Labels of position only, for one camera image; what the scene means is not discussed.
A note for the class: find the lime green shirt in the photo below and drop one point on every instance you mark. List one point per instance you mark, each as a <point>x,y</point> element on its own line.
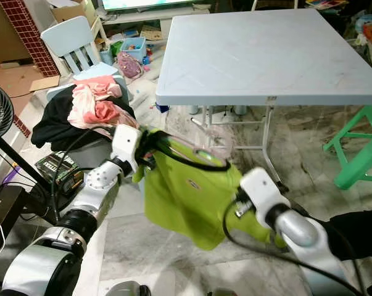
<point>186,203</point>

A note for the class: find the pink plastic hanger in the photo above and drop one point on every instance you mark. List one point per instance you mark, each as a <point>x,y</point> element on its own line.
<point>231,143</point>

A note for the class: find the pink and coral garment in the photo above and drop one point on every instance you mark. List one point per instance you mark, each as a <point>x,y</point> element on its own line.
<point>96,102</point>

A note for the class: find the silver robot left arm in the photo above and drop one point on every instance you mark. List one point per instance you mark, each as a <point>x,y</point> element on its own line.
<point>102,179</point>

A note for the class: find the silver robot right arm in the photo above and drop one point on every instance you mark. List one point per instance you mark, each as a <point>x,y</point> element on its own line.
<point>300,231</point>

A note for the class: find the small blue toy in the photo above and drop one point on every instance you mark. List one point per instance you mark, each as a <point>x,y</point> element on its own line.
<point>161,108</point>

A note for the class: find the black printed carton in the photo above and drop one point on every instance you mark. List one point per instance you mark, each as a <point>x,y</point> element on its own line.
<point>59,174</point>

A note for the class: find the pink kids backpack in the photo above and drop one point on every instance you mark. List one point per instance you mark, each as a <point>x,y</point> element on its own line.
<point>129,65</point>

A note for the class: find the black garment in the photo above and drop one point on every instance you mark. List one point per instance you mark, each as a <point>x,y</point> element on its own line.
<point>53,126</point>

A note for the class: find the light blue kids chair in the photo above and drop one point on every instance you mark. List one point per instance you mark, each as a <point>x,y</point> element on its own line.
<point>74,40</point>
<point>96,69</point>

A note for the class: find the blue toy bin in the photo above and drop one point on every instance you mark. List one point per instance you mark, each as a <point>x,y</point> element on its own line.
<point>133,47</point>

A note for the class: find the green plastic stool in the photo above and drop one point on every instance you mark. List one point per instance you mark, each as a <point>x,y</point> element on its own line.
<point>358,160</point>

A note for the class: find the dark wooden side table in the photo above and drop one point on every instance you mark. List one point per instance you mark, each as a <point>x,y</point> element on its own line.
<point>4,216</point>

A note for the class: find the white television stand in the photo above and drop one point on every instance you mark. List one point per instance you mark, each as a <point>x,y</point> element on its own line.
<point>161,21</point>

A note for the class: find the grey robot left leg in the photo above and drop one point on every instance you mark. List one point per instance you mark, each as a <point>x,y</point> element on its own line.
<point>127,289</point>

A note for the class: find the flat cardboard sheet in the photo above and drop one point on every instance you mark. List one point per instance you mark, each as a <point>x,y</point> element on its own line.
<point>19,80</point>

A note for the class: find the light blue plastic folding table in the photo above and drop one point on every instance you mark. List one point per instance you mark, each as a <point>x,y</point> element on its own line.
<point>266,55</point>

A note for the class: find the flat screen television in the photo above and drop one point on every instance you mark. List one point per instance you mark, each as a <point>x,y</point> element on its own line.
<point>148,4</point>

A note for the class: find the brown cardboard box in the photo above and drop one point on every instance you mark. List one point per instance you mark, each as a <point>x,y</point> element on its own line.
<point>71,11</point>

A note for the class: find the red brick pillar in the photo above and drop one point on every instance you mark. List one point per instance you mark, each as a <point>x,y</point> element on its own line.
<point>28,37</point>

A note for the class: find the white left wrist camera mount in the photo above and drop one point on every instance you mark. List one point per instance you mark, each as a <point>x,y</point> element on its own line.
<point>127,145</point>

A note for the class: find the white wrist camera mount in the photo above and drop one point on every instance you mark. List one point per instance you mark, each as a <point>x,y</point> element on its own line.
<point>263,188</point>
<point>127,145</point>

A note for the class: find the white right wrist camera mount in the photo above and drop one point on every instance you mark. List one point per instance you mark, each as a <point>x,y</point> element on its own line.
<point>263,188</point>

